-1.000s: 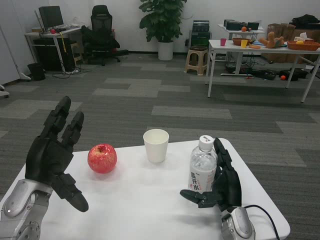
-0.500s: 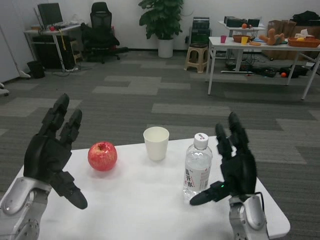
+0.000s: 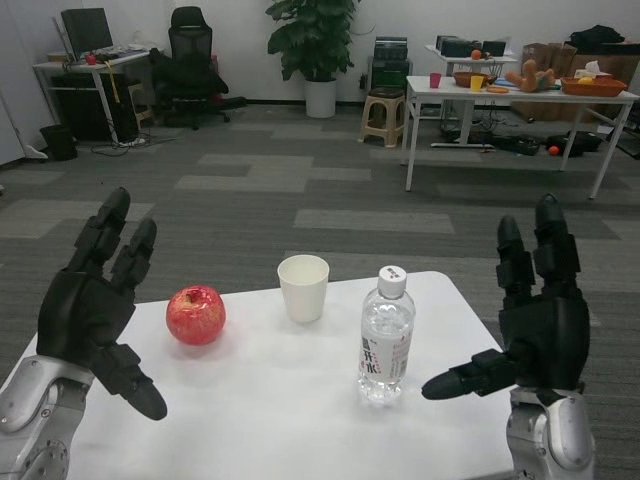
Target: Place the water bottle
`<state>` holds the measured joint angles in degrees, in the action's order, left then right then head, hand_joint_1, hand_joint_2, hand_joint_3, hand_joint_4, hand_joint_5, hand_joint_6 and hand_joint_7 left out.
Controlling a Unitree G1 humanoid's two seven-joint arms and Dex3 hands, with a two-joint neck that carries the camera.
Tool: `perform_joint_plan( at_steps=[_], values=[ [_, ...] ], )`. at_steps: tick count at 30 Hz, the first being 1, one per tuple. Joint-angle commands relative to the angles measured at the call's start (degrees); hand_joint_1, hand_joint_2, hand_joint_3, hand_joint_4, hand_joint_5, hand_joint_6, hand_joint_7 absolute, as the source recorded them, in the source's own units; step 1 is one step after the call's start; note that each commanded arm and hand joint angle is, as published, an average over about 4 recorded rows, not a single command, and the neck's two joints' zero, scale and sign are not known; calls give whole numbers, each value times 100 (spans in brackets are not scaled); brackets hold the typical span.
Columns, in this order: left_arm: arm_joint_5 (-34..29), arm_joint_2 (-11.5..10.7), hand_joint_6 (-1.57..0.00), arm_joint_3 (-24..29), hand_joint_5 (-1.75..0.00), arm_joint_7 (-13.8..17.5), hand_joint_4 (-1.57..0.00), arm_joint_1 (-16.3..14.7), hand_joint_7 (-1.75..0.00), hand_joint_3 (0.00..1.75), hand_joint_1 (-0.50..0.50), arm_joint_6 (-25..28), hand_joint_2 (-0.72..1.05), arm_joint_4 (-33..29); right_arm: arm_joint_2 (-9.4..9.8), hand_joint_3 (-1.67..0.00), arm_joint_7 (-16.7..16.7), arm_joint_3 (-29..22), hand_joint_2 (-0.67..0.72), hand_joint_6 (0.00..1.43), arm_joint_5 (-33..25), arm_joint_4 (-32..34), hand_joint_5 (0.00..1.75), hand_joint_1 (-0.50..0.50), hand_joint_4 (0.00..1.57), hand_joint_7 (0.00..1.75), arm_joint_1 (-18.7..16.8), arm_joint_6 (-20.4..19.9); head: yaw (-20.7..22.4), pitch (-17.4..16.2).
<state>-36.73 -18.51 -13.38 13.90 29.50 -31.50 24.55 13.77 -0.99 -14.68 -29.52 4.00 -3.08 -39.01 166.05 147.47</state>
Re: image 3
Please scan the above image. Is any beige plastic stool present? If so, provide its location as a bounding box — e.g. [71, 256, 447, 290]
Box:
[357, 88, 406, 148]

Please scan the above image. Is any white partition panel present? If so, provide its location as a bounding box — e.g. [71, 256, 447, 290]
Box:
[0, 89, 50, 166]

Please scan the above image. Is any black computer monitor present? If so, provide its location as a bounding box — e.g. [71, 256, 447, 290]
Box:
[60, 7, 115, 52]

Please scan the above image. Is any clear plastic water bottle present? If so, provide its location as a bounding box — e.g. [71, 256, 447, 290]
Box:
[356, 265, 417, 404]

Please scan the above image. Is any brown cardboard box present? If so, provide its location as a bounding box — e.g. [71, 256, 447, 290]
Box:
[521, 42, 581, 80]

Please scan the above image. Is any long white folding table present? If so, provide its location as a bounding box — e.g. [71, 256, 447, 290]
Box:
[400, 75, 640, 200]

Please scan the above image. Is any white round plant pot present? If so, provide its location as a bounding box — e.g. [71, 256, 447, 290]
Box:
[304, 78, 337, 119]

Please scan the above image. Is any black bag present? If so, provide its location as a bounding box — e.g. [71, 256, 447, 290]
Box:
[544, 132, 604, 155]

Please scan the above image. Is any white office desk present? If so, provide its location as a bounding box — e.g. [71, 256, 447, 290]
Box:
[32, 47, 151, 144]

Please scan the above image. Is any brown wicker bowl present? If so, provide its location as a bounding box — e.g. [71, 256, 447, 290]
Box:
[453, 71, 496, 87]

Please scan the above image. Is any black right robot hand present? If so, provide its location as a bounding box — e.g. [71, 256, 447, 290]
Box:
[421, 193, 592, 400]

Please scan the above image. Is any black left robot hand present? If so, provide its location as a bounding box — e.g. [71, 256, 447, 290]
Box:
[35, 187, 168, 422]

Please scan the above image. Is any black waste bin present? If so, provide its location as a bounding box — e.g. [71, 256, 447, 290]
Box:
[39, 124, 79, 162]

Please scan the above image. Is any orange plush toy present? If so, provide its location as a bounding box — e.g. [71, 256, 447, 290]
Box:
[504, 58, 557, 94]

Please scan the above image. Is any black equipment rack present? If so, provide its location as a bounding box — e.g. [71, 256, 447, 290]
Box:
[367, 35, 413, 95]

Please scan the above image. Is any large green potted plant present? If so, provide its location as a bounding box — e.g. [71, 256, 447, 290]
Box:
[265, 0, 362, 82]

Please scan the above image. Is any black electronics box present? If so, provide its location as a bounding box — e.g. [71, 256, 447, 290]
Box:
[435, 34, 484, 58]

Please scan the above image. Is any small white table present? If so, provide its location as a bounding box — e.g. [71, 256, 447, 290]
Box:
[424, 43, 520, 79]

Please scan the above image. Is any black clothing pile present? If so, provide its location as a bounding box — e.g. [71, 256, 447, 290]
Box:
[568, 24, 627, 46]

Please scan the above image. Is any white paper cup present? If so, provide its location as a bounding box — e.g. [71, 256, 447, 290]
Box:
[277, 254, 330, 323]

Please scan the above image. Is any black mesh office chair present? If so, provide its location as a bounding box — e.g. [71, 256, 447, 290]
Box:
[149, 5, 247, 130]

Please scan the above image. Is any orange wicker basket tray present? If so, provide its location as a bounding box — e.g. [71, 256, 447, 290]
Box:
[560, 76, 628, 98]

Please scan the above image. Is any red apple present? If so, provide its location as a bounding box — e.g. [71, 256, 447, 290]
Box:
[165, 285, 227, 347]

